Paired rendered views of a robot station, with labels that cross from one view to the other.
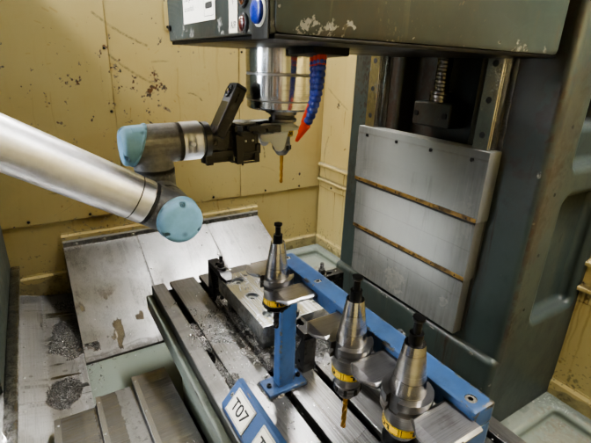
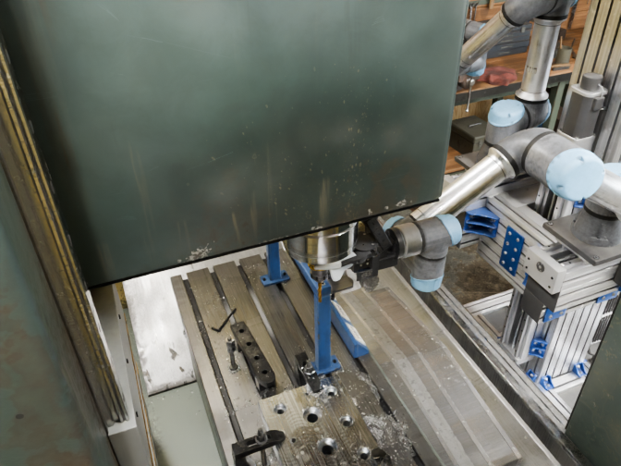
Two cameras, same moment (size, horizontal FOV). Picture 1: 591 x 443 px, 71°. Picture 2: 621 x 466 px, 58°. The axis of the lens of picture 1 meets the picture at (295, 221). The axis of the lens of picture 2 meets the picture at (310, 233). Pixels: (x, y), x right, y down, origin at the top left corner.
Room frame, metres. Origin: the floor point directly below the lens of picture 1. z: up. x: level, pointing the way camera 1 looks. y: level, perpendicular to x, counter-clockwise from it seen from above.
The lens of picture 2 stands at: (1.85, 0.20, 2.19)
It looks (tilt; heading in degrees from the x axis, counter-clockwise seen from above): 36 degrees down; 191
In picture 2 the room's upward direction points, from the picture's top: 1 degrees counter-clockwise
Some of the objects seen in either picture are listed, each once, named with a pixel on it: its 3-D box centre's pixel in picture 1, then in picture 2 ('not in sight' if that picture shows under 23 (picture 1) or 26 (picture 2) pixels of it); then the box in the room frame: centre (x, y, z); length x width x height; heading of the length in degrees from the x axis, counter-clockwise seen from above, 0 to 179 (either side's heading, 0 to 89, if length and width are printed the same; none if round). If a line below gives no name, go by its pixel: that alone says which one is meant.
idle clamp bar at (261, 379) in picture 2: not in sight; (253, 358); (0.78, -0.19, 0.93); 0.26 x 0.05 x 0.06; 37
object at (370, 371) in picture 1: (376, 369); not in sight; (0.45, -0.12, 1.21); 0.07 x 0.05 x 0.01; 122
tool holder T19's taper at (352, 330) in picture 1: (353, 319); not in sight; (0.50, -0.09, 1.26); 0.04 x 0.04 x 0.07
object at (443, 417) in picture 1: (441, 427); not in sight; (0.36, -0.17, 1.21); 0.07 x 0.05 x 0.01; 122
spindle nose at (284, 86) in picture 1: (283, 79); (319, 218); (0.94, 0.04, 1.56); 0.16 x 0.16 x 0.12
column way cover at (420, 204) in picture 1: (407, 221); (135, 414); (1.17, -0.34, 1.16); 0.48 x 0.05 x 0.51; 32
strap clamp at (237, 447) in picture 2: (322, 284); (260, 448); (1.10, -0.09, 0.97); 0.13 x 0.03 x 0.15; 122
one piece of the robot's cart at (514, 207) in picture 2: not in sight; (541, 241); (0.07, 0.73, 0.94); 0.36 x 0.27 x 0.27; 32
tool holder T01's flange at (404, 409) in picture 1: (406, 395); not in sight; (0.40, -0.15, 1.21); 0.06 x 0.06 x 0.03
